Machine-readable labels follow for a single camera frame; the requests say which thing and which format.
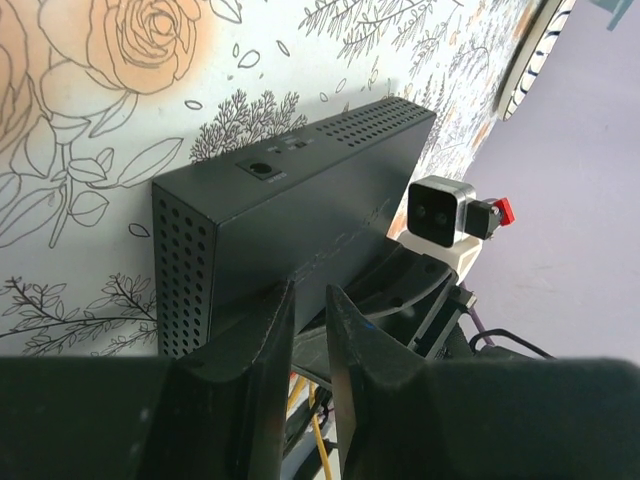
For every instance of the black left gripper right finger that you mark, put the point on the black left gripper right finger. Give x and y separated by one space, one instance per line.
400 416

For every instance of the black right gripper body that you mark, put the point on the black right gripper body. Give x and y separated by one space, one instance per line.
445 325

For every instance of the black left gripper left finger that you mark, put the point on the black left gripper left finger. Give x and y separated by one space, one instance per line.
216 413

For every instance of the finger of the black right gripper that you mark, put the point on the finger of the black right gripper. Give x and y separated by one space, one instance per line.
310 357
397 278

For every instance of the black network switch box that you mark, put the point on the black network switch box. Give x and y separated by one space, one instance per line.
313 206

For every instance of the white plate blue stripes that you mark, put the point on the white plate blue stripes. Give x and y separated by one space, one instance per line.
533 51

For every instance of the floral patterned table mat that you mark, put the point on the floral patterned table mat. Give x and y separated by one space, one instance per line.
98 97

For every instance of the blue transparent plastic tub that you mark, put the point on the blue transparent plastic tub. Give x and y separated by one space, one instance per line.
616 8

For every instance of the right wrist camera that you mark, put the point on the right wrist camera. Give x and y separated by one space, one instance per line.
446 221

